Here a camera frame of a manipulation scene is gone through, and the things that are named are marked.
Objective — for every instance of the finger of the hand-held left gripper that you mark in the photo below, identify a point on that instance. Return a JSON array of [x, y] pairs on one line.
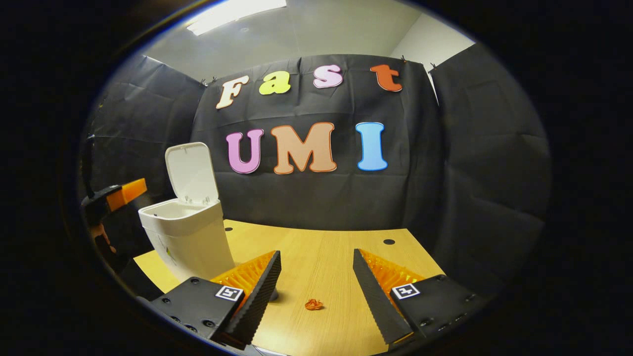
[[127, 192]]

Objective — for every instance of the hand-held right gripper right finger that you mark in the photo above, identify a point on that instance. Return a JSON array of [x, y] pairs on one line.
[[378, 301]]

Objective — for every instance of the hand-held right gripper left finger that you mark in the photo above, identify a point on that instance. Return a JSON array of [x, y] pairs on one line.
[[203, 304]]

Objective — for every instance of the orange paper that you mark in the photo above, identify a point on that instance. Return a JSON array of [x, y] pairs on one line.
[[314, 304]]

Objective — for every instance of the white desktop garbage bin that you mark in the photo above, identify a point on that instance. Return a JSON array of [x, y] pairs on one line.
[[193, 237]]

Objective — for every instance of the wooden desktop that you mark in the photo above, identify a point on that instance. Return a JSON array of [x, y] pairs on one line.
[[316, 262]]

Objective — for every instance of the black backdrop cloth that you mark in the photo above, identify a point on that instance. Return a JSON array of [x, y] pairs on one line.
[[321, 198]]

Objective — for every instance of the rectangular ceiling light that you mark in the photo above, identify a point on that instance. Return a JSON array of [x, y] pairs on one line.
[[232, 12]]

